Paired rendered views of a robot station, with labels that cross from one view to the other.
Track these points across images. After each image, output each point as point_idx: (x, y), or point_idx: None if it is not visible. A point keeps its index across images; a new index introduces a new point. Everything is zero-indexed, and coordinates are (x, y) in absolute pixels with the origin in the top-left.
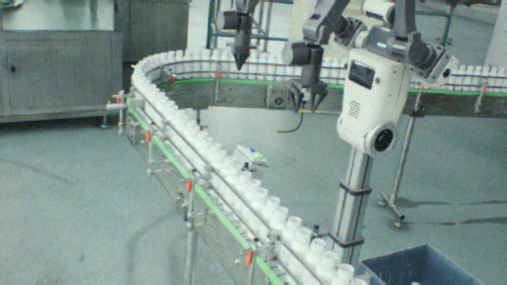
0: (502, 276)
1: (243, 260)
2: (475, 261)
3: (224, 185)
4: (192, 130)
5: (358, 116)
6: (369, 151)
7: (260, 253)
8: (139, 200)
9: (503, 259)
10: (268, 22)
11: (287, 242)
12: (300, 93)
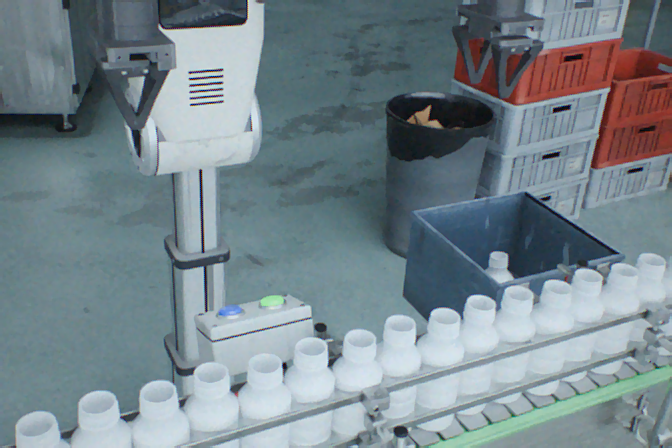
0: (66, 276)
1: (562, 438)
2: (19, 290)
3: (416, 390)
4: (171, 402)
5: (225, 95)
6: (257, 152)
7: (599, 382)
8: None
9: (26, 260)
10: None
11: (662, 302)
12: (539, 41)
